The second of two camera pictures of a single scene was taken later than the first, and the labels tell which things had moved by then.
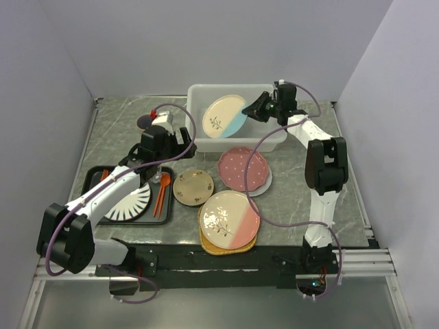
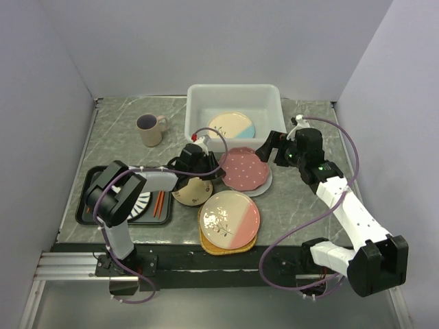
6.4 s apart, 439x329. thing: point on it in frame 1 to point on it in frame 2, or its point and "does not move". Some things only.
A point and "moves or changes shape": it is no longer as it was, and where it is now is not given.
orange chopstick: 158,199 does not move
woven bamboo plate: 217,251 does not move
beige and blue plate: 223,116 moves or changes shape
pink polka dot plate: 232,166 does not move
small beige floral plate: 193,187 does not move
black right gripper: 254,110 to 273,142
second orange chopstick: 161,202 does not move
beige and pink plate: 229,220 does not move
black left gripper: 173,140 to 211,160
